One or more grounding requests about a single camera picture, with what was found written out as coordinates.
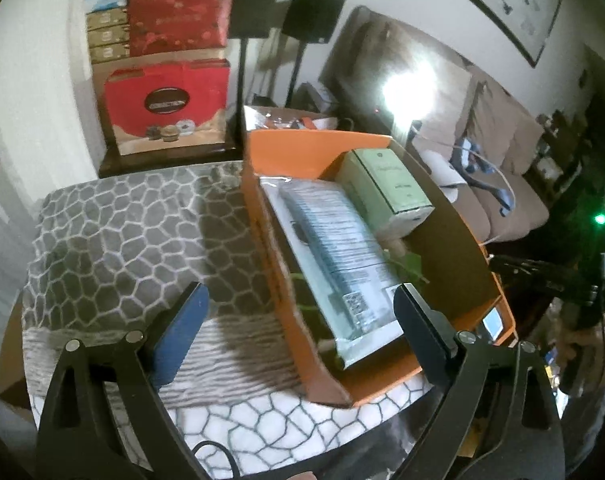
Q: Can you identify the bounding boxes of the clear packet of face masks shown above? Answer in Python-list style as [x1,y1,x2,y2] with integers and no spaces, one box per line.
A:
[259,177,403,370]

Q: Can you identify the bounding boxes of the green tissue pack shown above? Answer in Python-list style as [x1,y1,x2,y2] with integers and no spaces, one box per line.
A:
[335,148,434,242]

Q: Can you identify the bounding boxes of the brown sofa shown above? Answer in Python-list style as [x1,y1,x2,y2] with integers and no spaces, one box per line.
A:
[321,6,549,243]

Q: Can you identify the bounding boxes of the orange cardboard box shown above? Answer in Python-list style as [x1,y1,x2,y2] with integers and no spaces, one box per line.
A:
[242,129,515,408]

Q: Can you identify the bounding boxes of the grey white patterned blanket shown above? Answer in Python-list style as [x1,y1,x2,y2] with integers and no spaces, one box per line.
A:
[22,162,429,479]

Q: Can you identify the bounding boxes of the white curtain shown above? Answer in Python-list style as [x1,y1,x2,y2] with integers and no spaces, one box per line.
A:
[0,8,104,361]

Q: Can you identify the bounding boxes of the blue grey neck massager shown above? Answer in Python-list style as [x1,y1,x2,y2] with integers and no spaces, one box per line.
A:
[451,136,516,217]

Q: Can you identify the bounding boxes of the red floral gift box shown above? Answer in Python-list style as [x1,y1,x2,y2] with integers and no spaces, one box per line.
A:
[128,0,233,58]

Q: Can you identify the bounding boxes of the left black speaker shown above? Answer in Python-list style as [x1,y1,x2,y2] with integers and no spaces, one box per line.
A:
[228,0,276,39]

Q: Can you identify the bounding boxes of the stacked gold boxes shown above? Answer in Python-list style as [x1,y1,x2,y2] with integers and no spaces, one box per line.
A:
[86,8,130,64]

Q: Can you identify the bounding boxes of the person's right hand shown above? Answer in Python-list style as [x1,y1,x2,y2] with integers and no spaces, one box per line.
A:
[555,313,605,398]

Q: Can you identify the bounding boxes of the white charging cable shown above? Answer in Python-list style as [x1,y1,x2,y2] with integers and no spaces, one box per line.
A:
[407,123,517,248]

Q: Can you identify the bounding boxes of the red collection gift bag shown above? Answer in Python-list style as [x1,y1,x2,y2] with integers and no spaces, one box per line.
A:
[104,60,230,156]

